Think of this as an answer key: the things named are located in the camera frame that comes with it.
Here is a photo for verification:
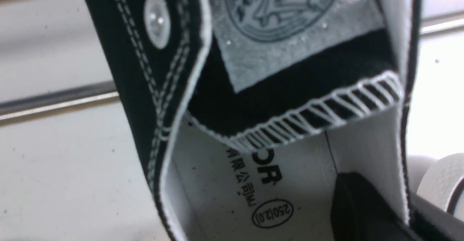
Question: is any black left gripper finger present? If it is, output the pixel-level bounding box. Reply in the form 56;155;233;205
330;172;423;241

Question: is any black canvas sneaker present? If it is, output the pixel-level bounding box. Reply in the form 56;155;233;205
416;153;464;221
85;0;463;241

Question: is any silver metal shoe rack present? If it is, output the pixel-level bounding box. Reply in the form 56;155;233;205
0;0;463;122

